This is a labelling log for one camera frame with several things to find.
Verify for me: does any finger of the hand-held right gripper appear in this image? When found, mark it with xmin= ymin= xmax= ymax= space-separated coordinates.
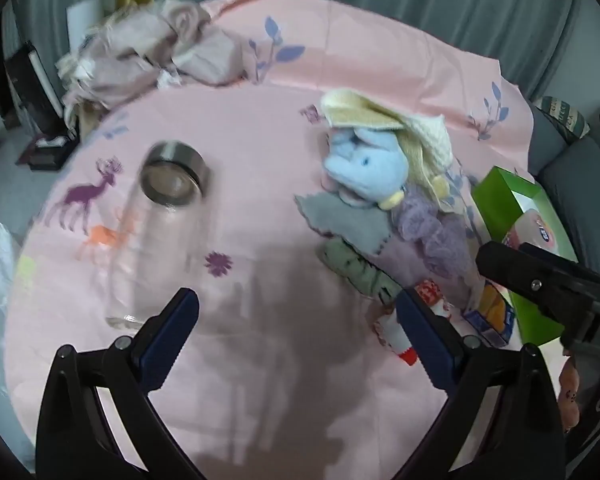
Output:
xmin=475 ymin=241 xmax=598 ymax=328

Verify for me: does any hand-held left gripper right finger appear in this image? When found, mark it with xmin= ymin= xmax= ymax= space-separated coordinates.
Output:
xmin=395 ymin=286 xmax=566 ymax=480

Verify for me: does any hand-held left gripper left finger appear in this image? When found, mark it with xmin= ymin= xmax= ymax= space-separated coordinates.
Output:
xmin=35 ymin=287 xmax=203 ymax=480

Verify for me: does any green box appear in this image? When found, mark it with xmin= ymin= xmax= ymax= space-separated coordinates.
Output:
xmin=470 ymin=166 xmax=578 ymax=346

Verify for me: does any green knitted towel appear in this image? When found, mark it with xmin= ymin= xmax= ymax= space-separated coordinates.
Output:
xmin=317 ymin=237 xmax=406 ymax=303

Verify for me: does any blue plush toy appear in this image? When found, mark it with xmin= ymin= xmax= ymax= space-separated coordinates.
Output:
xmin=325 ymin=127 xmax=411 ymax=211

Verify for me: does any cream yellow knitted towel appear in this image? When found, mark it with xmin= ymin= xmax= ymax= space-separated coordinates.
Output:
xmin=320 ymin=87 xmax=456 ymax=208

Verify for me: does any red and white packet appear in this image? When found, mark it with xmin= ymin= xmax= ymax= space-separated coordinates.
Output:
xmin=372 ymin=280 xmax=448 ymax=366

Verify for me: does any orange and blue carton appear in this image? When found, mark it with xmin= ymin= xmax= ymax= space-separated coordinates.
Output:
xmin=462 ymin=280 xmax=518 ymax=346

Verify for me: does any purple fluffy cloth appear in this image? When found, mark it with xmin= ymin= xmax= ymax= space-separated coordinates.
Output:
xmin=392 ymin=192 xmax=481 ymax=311

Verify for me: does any grey sofa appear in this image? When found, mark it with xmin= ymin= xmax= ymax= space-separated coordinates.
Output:
xmin=527 ymin=100 xmax=600 ymax=281

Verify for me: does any grey cloth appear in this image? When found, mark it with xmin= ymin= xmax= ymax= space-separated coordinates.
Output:
xmin=294 ymin=192 xmax=393 ymax=281

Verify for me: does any glass bottle with metal cap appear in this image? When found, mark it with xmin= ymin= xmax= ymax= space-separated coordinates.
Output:
xmin=104 ymin=141 xmax=213 ymax=332

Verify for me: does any striped cushion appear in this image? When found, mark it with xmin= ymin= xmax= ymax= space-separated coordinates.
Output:
xmin=540 ymin=95 xmax=591 ymax=141

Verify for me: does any pink printed tablecloth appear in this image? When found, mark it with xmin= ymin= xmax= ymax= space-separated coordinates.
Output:
xmin=5 ymin=0 xmax=546 ymax=480

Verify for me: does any black tissue box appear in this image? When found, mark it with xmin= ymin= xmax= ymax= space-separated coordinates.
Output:
xmin=17 ymin=132 xmax=81 ymax=171

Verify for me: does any pile of pale pink cloth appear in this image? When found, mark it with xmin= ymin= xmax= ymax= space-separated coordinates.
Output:
xmin=55 ymin=0 xmax=256 ymax=111

